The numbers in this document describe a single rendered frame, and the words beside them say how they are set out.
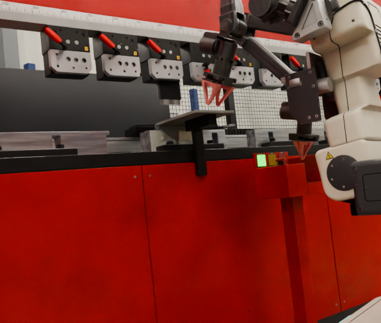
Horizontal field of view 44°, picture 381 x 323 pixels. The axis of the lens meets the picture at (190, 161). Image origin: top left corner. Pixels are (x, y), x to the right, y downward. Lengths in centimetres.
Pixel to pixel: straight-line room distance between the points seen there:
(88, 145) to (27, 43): 525
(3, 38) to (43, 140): 480
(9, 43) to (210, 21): 452
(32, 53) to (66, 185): 543
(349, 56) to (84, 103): 131
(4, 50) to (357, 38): 530
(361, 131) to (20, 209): 101
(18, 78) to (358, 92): 144
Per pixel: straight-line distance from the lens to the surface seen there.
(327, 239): 229
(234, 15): 151
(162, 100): 193
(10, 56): 638
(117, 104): 240
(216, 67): 152
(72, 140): 169
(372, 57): 147
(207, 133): 199
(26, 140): 164
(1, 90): 222
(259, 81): 228
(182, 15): 206
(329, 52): 152
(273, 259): 204
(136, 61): 186
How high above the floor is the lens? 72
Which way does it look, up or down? 4 degrees up
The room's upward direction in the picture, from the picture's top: 6 degrees counter-clockwise
